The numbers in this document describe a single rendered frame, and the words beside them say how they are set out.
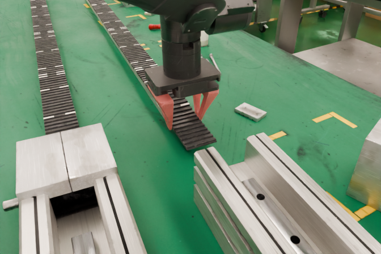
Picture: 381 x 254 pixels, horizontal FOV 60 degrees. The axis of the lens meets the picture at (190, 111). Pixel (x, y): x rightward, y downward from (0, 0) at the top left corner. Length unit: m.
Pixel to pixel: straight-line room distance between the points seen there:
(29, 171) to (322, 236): 0.30
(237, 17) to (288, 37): 1.84
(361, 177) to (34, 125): 0.52
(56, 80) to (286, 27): 1.77
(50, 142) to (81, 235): 0.12
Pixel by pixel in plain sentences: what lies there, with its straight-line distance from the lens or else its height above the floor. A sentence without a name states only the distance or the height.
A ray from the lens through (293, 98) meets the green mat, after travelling 0.70.
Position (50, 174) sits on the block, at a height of 0.87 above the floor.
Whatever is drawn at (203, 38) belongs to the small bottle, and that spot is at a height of 0.80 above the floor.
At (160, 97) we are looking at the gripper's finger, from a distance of 0.50.
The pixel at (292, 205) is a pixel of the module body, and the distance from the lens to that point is 0.39.
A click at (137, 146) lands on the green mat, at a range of 0.55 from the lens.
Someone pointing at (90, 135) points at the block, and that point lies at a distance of 0.42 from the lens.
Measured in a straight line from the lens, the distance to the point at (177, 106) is 0.58.
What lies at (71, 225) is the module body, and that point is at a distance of 0.39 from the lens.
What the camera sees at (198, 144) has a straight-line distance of 0.51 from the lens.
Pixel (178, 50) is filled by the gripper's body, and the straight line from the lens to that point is 0.47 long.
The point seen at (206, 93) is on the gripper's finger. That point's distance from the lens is 0.51.
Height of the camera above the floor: 1.12
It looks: 33 degrees down
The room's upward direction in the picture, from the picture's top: straight up
